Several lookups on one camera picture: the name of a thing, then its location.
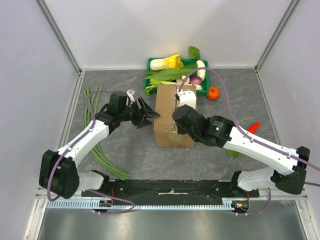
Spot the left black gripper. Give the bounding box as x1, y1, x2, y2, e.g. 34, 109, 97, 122
119, 96, 160, 129

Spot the brown cardboard express box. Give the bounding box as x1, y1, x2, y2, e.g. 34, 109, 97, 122
153, 84, 195, 149

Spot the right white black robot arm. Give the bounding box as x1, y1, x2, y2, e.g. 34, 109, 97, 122
172, 105, 310, 197

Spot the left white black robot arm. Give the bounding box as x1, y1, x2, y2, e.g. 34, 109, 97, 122
39, 89, 160, 202

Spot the white green leek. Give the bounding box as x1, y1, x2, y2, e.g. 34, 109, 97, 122
144, 78, 203, 96

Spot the small orange pumpkin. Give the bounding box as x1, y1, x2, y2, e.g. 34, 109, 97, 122
205, 86, 221, 101

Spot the white mushroom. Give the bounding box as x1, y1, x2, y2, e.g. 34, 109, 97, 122
176, 75, 186, 84

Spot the purple onion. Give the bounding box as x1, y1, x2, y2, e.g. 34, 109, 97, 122
189, 76, 203, 85

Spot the large green leaf vegetable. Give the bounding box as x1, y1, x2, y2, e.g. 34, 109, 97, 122
145, 62, 198, 81

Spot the green plastic vegetable tray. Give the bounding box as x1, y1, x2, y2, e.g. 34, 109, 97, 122
143, 57, 210, 97

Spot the white radish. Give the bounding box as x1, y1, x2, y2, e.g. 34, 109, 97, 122
196, 59, 206, 81

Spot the loose green lettuce leaf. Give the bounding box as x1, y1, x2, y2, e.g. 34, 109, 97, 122
227, 149, 242, 157

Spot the green long beans bundle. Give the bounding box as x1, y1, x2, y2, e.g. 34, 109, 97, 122
82, 87, 130, 180

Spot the napa cabbage with yellow leaves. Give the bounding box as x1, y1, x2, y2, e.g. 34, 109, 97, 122
149, 54, 184, 70

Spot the orange carrot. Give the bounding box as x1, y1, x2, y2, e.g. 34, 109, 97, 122
247, 121, 261, 134

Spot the green leaf behind tray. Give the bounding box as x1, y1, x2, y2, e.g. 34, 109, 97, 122
188, 46, 200, 61

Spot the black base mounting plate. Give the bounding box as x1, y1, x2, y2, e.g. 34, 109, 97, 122
97, 179, 260, 206

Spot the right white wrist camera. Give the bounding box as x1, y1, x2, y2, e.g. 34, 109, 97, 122
176, 89, 197, 109

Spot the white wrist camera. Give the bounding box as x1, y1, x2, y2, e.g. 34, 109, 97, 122
126, 89, 136, 106
176, 89, 197, 109

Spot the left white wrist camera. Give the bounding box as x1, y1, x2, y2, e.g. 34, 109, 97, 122
126, 89, 136, 106

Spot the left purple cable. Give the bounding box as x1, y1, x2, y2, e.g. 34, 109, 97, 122
46, 90, 136, 216

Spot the grey slotted cable duct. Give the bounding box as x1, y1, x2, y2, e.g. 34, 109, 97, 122
46, 199, 236, 211

